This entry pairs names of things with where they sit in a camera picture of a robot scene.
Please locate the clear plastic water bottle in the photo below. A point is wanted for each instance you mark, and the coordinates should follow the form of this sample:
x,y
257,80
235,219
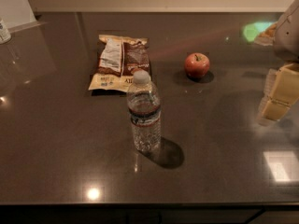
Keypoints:
x,y
144,106

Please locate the red apple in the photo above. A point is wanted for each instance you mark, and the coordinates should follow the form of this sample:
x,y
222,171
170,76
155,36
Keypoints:
x,y
196,65

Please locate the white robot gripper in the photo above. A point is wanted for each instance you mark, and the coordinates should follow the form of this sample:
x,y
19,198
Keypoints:
x,y
288,37

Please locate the white board leaning on wall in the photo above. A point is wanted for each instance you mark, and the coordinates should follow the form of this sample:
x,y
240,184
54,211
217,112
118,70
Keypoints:
x,y
17,15

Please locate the brown snack chip bag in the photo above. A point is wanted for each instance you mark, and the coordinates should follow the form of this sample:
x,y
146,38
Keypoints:
x,y
120,58

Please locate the white container at left edge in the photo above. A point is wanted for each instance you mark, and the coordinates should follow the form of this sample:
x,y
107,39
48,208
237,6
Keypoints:
x,y
5,35

